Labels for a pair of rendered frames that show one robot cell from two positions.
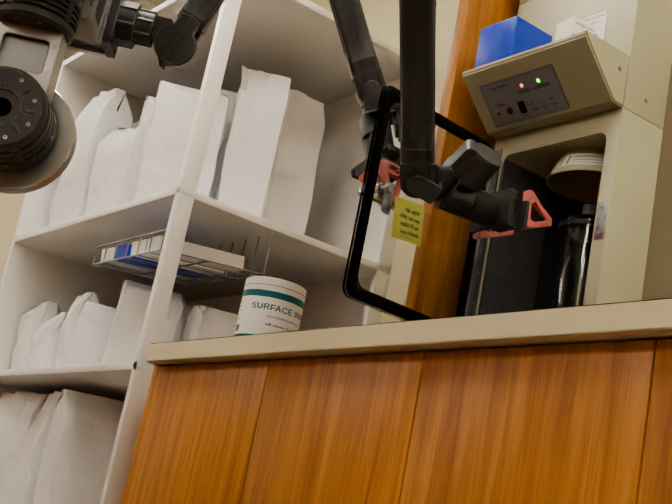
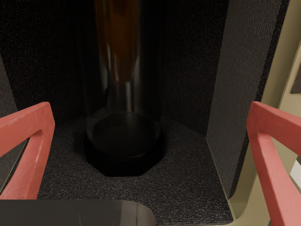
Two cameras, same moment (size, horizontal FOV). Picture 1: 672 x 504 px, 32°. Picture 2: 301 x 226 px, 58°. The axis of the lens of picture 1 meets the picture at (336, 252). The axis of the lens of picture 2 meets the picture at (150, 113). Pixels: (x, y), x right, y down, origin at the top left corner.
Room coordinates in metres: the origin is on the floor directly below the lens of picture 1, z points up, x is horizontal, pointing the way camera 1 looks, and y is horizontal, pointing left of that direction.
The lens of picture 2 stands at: (1.91, -0.24, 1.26)
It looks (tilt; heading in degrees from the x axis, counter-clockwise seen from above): 34 degrees down; 301
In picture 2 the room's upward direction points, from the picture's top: 1 degrees clockwise
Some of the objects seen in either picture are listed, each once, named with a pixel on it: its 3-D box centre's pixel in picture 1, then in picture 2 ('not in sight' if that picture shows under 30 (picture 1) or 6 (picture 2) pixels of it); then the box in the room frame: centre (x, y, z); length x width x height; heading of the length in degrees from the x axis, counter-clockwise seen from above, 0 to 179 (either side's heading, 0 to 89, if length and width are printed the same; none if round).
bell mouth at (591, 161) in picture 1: (594, 174); not in sight; (2.06, -0.45, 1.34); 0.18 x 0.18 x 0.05
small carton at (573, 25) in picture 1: (574, 39); not in sight; (1.92, -0.35, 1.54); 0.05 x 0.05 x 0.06; 27
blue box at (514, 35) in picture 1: (513, 53); not in sight; (2.06, -0.26, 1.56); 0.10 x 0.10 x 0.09; 34
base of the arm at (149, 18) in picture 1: (132, 25); not in sight; (2.05, 0.46, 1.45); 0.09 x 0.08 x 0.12; 2
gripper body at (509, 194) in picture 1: (481, 207); not in sight; (1.90, -0.23, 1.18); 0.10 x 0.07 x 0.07; 31
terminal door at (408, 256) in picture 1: (421, 215); not in sight; (2.04, -0.14, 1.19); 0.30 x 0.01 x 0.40; 130
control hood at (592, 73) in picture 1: (538, 88); not in sight; (1.99, -0.31, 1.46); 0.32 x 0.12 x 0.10; 34
